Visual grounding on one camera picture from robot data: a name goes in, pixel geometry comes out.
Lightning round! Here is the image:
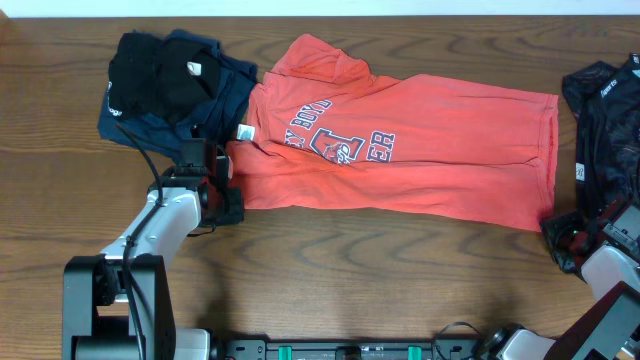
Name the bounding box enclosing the orange-red soccer t-shirt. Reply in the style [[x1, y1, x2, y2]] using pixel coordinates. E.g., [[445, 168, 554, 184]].
[[226, 34, 558, 231]]

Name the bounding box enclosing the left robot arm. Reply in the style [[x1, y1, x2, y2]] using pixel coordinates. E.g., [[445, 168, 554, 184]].
[[62, 139, 244, 360]]

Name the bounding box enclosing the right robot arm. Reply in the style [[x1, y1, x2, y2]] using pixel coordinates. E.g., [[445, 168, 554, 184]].
[[474, 199, 639, 360]]

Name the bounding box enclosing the navy blue folded garment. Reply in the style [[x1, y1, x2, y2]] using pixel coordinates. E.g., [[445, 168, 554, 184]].
[[97, 29, 257, 161]]

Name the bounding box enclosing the black folded garment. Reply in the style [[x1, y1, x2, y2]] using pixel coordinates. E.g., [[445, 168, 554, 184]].
[[108, 32, 221, 125]]

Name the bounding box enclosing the black mesh sports garment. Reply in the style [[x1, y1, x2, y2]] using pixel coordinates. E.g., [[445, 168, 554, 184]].
[[562, 53, 639, 219]]

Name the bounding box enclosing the left black cable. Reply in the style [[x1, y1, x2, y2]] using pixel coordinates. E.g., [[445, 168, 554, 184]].
[[114, 123, 166, 360]]

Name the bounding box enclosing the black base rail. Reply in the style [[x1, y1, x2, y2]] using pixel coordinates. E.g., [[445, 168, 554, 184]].
[[210, 338, 478, 360]]

